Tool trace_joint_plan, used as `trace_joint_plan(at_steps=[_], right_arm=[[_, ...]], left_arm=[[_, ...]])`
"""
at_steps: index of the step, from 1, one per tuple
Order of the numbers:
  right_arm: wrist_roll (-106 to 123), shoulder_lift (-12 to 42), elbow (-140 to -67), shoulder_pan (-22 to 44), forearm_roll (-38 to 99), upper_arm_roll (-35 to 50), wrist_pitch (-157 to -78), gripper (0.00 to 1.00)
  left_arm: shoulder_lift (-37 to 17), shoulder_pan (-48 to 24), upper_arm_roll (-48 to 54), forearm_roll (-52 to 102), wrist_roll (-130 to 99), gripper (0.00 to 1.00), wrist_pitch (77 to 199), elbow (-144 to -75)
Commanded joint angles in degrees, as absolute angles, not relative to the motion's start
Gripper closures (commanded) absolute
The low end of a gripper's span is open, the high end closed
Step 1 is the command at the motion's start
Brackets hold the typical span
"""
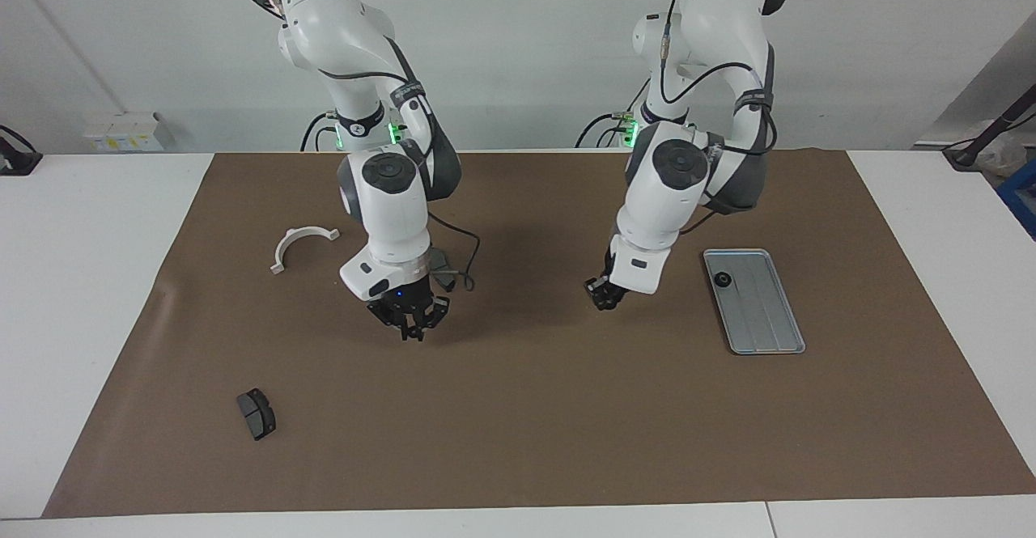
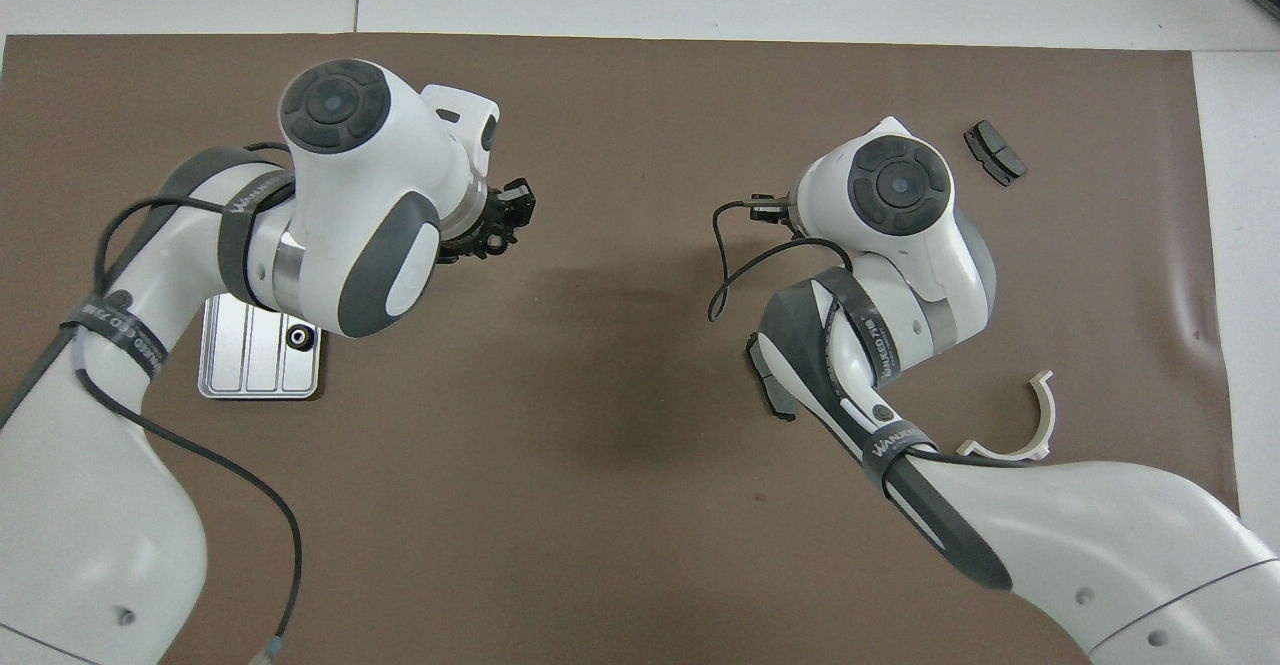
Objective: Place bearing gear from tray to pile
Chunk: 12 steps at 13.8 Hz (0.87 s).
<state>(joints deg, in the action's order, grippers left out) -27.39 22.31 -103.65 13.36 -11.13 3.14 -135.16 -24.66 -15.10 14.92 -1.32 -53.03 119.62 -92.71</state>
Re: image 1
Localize short dark grey brake pad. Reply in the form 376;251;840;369
236;388;277;442

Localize black arm base cables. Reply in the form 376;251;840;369
575;109;648;149
301;112;337;152

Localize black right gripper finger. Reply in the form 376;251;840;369
367;305;412;340
413;299;451;342

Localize blue crate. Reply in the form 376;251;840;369
996;158;1036;239

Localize black tripod leg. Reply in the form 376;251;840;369
943;83;1036;168

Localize black stand base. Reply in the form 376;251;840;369
0;124;43;176

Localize white curved plastic bracket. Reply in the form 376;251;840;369
270;227;342;275

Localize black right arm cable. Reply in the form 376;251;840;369
243;0;482;292

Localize white wall socket box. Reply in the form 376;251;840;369
83;112;175;153

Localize black right arm base cables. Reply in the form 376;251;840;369
301;112;337;152

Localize silver metal tray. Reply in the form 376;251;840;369
703;248;806;356

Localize long dark grey brake pad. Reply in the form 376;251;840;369
429;248;458;294

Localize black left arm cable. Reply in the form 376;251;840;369
657;0;779;237

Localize brown paper table mat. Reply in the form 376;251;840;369
42;148;1036;519

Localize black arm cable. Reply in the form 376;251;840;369
657;0;779;237
243;0;482;292

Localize black left arm base cables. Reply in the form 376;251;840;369
575;109;648;149

